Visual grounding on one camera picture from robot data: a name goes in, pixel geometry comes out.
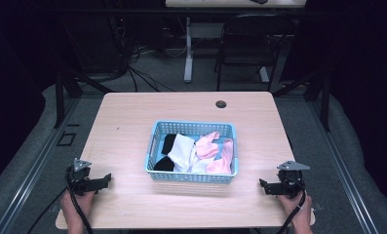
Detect light blue plastic basket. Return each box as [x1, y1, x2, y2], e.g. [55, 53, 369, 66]
[143, 120, 240, 185]

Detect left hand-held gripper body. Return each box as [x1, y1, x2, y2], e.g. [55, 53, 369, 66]
[65, 158, 97, 197]

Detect black floor socket frame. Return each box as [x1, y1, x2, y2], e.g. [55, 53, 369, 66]
[56, 131, 78, 147]

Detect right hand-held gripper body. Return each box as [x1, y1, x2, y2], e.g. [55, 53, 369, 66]
[276, 160, 312, 199]

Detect white desk with metal legs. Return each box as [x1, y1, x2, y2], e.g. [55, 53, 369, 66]
[165, 0, 308, 84]

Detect black metal stand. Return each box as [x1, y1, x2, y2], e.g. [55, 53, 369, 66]
[272, 69, 332, 133]
[53, 66, 116, 130]

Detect pink sock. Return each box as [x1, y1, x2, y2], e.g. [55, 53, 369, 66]
[206, 137, 235, 176]
[195, 131, 221, 160]

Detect person's right hand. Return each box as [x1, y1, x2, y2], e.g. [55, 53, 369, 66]
[277, 190, 314, 228]

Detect bundle of floor cables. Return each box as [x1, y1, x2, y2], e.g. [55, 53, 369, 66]
[106, 16, 187, 93]

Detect black sock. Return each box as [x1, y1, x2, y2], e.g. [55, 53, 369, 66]
[161, 133, 177, 156]
[152, 155, 176, 173]

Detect black folding chair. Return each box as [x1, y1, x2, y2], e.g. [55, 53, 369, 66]
[213, 13, 296, 93]

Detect white sock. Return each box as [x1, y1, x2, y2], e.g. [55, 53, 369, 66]
[189, 152, 215, 175]
[167, 133, 197, 174]

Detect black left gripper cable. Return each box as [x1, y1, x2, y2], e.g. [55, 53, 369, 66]
[25, 179, 95, 234]

